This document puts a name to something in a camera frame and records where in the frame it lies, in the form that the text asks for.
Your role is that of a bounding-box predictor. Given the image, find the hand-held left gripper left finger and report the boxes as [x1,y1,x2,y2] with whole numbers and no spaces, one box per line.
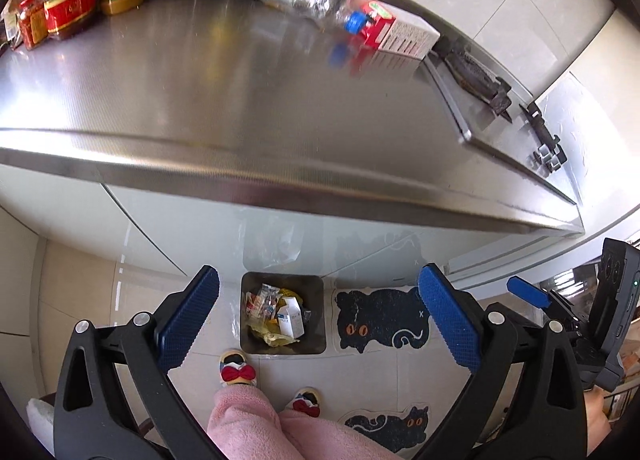
[52,264,222,460]

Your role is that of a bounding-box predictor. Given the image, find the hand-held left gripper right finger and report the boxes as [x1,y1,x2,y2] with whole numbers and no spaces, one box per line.
[417,262,589,460]

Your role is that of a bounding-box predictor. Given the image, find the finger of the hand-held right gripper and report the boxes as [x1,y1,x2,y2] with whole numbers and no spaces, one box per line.
[506,276,583,338]

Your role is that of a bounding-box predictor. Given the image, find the grey square trash bin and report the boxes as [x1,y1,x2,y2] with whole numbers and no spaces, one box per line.
[240,272,328,356]

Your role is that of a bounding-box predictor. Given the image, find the clear plastic food wrapper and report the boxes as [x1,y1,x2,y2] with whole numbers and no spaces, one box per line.
[244,284,282,327]

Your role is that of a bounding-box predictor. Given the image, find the yellow printed paper wrapper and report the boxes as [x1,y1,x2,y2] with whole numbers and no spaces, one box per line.
[247,287,307,348]

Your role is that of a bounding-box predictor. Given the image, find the person's right hand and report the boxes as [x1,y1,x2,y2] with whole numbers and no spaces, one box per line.
[582,386,614,458]

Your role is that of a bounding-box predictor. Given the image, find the black cat floor mat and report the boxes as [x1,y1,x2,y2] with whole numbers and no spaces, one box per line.
[331,284,434,355]
[344,404,432,457]

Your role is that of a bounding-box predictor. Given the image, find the yellow cartoon slipper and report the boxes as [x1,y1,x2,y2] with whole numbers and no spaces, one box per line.
[291,386,322,414]
[219,349,260,389]

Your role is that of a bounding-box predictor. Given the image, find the white kitchen cabinet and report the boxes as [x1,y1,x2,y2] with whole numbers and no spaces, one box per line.
[0,162,586,293]

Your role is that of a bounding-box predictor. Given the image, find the white medicine box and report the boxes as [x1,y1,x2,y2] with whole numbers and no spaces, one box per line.
[276,299,307,340]

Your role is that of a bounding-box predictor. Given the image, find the stainless gas stove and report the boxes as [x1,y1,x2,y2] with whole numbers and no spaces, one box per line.
[422,36,585,207]

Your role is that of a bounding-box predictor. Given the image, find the pink fleece pants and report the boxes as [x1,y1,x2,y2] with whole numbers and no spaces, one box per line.
[205,386,407,460]

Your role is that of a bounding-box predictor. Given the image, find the black burner grate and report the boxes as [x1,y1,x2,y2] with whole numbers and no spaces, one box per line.
[436,36,513,117]
[519,101,569,174]

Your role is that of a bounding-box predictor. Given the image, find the red and white carton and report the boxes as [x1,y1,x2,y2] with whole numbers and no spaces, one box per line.
[347,0,442,62]

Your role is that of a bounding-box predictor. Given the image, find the small red-lid chili jar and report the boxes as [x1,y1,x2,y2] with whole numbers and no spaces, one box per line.
[16,0,52,52]

